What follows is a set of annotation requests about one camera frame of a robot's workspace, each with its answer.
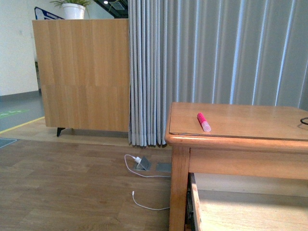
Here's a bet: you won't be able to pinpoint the wooden nightstand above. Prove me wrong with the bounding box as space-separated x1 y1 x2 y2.
165 102 308 231

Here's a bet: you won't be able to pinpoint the open metal floor socket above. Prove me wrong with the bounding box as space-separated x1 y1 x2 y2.
135 156 152 171

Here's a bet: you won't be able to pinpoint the black cabinet leg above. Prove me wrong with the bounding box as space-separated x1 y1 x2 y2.
56 127 65 137

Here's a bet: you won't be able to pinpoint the light wooden cabinet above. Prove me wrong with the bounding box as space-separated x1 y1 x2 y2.
32 19 130 132

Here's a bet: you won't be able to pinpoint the blue wall sign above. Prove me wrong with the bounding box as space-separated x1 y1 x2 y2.
34 7 63 20

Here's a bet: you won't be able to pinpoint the wooden drawer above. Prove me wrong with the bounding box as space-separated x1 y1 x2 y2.
186 173 308 231

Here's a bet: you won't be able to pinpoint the pink marker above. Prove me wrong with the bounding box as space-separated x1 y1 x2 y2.
197 113 211 132

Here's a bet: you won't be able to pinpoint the grey curtain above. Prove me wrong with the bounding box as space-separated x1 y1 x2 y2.
128 0 308 147

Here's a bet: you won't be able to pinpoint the green plant leaves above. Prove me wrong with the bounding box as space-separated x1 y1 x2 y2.
50 0 94 8

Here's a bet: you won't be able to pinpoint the white charging cable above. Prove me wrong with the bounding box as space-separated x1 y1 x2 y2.
124 154 172 211

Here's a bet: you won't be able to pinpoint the white plant pot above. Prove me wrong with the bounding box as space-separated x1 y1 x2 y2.
62 3 86 20

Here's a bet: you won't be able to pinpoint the white charger plug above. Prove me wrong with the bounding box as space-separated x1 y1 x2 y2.
134 157 142 164

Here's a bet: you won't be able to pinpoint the closed metal floor plate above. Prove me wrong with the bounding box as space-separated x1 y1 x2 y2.
156 163 172 173

